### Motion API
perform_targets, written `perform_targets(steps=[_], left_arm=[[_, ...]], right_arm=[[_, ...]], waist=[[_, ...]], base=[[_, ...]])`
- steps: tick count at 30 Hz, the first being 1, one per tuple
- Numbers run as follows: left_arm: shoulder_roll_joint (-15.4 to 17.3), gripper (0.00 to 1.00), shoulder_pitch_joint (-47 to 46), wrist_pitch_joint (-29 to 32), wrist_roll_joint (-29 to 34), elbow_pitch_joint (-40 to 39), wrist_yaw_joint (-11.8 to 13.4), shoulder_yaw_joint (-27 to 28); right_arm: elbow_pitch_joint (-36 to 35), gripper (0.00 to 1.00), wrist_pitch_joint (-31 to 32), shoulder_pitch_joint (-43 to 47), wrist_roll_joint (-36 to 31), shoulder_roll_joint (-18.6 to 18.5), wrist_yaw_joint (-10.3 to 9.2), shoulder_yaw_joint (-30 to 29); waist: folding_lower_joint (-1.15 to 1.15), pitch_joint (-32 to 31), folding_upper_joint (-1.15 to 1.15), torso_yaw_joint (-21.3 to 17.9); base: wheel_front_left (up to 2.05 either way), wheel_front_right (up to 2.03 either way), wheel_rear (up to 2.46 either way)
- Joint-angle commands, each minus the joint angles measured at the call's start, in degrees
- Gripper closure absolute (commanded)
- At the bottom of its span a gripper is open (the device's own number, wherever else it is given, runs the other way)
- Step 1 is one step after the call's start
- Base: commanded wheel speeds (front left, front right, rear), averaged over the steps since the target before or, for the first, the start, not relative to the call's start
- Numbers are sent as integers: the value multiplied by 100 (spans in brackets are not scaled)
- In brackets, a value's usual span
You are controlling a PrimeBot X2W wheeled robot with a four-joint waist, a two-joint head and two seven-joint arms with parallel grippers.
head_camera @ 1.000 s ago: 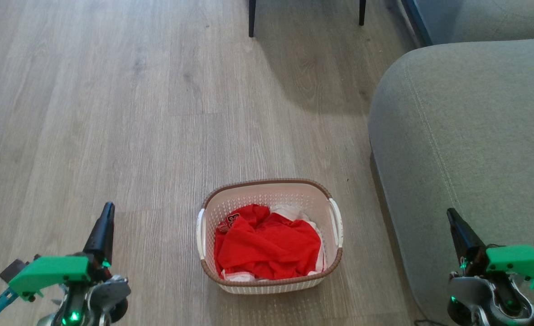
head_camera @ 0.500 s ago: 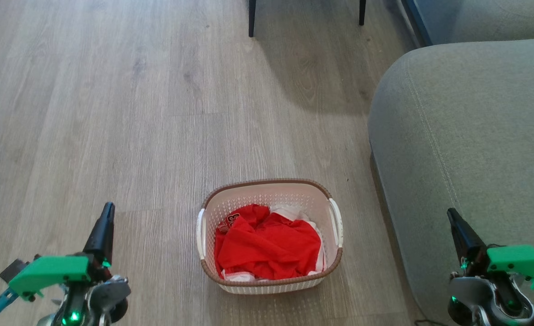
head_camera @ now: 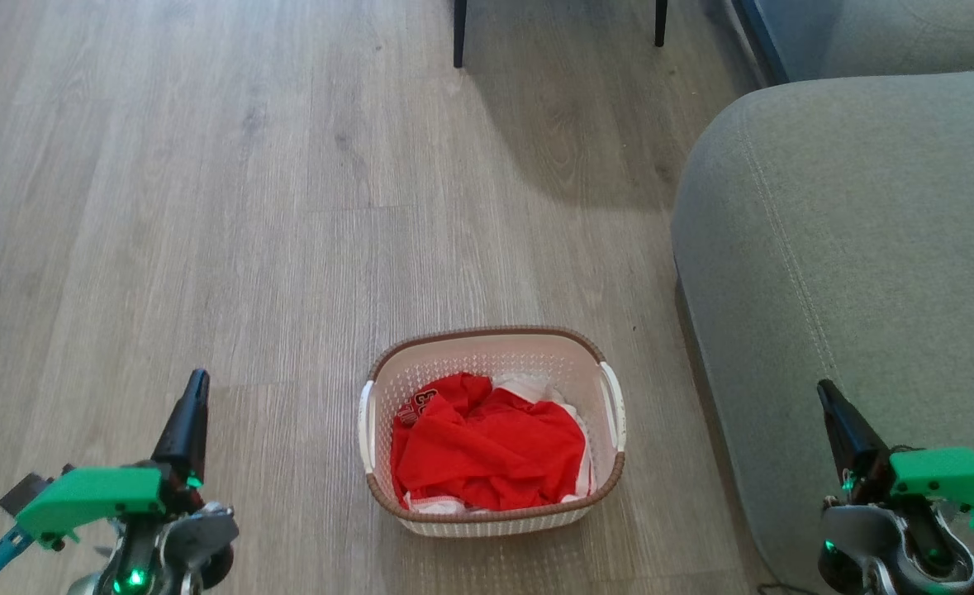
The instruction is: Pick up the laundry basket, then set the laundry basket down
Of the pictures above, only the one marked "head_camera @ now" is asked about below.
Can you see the white plastic laundry basket brown rim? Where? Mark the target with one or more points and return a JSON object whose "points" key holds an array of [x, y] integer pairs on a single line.
{"points": [[495, 355]]}

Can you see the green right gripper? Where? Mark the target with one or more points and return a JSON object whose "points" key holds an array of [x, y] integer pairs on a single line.
{"points": [[949, 478]]}

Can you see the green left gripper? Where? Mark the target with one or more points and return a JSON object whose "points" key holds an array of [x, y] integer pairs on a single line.
{"points": [[90, 496]]}

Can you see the white garment with red trim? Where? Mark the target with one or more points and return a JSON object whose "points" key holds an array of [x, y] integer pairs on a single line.
{"points": [[536, 386]]}

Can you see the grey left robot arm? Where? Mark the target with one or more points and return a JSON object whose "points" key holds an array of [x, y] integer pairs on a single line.
{"points": [[181, 541]]}

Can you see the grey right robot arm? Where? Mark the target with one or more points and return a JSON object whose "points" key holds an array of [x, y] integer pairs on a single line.
{"points": [[875, 541]]}

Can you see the grey sofa section dark base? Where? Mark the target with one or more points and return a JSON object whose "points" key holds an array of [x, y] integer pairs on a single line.
{"points": [[883, 37]]}

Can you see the red jersey garment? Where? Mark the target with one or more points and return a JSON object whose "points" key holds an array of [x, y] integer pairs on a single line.
{"points": [[491, 450]]}

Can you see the black chair leg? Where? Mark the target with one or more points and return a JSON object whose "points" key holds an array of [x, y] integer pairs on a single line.
{"points": [[660, 23], [458, 33]]}

